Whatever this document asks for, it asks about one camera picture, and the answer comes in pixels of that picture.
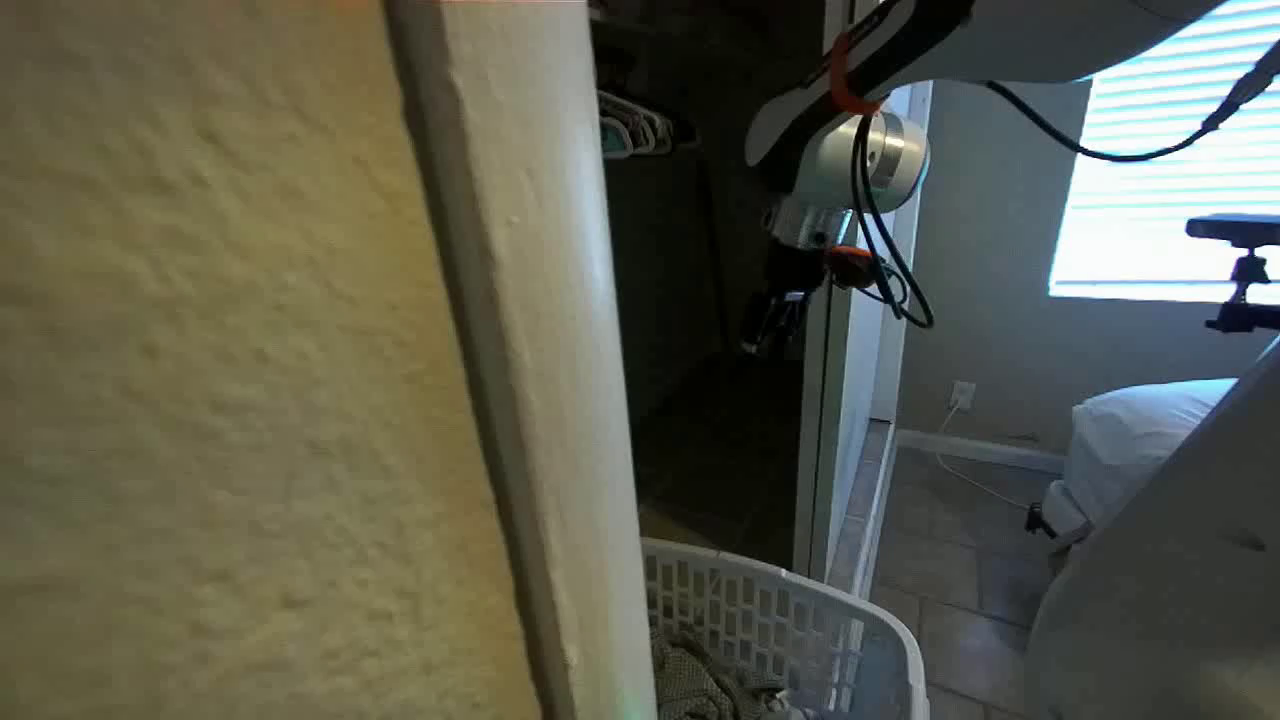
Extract white plastic laundry basket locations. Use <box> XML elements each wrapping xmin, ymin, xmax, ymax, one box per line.
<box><xmin>641</xmin><ymin>536</ymin><xmax>934</xmax><ymax>720</ymax></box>

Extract black tripod head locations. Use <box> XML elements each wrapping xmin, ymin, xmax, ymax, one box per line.
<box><xmin>1206</xmin><ymin>243</ymin><xmax>1280</xmax><ymax>335</ymax></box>

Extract orange cable strap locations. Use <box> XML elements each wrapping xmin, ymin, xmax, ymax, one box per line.
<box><xmin>826</xmin><ymin>35</ymin><xmax>889</xmax><ymax>121</ymax></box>
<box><xmin>826</xmin><ymin>243</ymin><xmax>889</xmax><ymax>292</ymax></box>

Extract white baseboard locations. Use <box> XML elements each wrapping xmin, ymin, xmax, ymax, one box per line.
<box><xmin>894</xmin><ymin>423</ymin><xmax>1073</xmax><ymax>479</ymax></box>

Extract white window blinds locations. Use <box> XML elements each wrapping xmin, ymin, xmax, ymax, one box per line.
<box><xmin>1043</xmin><ymin>0</ymin><xmax>1280</xmax><ymax>304</ymax></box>

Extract grey clothes pile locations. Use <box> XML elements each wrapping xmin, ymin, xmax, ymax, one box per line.
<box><xmin>653</xmin><ymin>626</ymin><xmax>807</xmax><ymax>720</ymax></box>

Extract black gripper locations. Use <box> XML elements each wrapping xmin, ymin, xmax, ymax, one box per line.
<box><xmin>738</xmin><ymin>231</ymin><xmax>848</xmax><ymax>361</ymax></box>

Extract long black cable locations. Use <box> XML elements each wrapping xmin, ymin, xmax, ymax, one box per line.
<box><xmin>982</xmin><ymin>35</ymin><xmax>1280</xmax><ymax>167</ymax></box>

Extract white closet door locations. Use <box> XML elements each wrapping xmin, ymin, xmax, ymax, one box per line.
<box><xmin>790</xmin><ymin>76</ymin><xmax>942</xmax><ymax>600</ymax></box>

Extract black bar camera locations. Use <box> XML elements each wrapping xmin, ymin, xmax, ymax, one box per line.
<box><xmin>1181</xmin><ymin>209</ymin><xmax>1280</xmax><ymax>252</ymax></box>

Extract white cushioned bed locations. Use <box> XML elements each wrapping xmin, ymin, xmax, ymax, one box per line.
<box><xmin>1025</xmin><ymin>375</ymin><xmax>1241</xmax><ymax>553</ymax></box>

